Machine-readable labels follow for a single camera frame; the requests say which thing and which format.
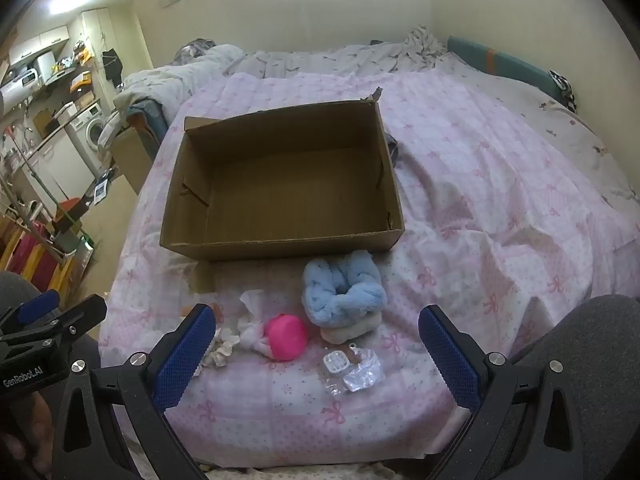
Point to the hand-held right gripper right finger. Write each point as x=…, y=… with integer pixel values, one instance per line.
x=450, y=360

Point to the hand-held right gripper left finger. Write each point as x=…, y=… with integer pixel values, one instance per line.
x=184, y=357

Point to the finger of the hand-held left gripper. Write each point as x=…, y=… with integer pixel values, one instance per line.
x=80, y=317
x=35, y=307

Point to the white ruffled scrunchie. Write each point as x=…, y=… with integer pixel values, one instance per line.
x=220, y=347

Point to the white tissue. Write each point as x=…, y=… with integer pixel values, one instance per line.
x=252, y=325

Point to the clear plastic bag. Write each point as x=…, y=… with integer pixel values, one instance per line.
x=362, y=372

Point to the beige fluffy scrunchie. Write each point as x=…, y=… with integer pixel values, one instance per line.
x=350, y=332

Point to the pink round ball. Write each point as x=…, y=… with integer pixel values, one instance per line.
x=286, y=337

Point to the small clear plastic case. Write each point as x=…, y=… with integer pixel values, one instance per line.
x=335, y=363

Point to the light blue fluffy scrunchie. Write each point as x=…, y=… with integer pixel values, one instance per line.
x=345, y=290

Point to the brown cardboard box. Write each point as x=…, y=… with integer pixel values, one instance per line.
x=280, y=185

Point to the person's left hand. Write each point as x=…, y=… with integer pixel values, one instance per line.
x=27, y=425

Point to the pink plastic object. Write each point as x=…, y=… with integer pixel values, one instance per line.
x=30, y=257

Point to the wooden railing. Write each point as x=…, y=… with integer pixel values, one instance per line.
x=10, y=245

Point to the metal pole rack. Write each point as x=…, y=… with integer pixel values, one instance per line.
x=35, y=190

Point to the white low cabinet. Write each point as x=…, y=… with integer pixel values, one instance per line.
x=65, y=165

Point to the white washing machine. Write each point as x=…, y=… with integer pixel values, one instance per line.
x=90, y=130

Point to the white water heater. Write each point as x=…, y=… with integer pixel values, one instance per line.
x=20, y=87

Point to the black hanging bag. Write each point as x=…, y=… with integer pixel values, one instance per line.
x=112, y=67

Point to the white fluffy blanket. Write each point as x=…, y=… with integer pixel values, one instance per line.
x=165, y=80

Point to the dark patterned cloth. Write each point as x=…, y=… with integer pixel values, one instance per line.
x=564, y=87

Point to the teal pillow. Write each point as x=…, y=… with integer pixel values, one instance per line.
x=500, y=62

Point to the grey patterned quilt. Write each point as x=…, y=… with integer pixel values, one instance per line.
x=350, y=55

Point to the wooden bed frame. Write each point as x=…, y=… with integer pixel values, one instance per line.
x=132, y=157

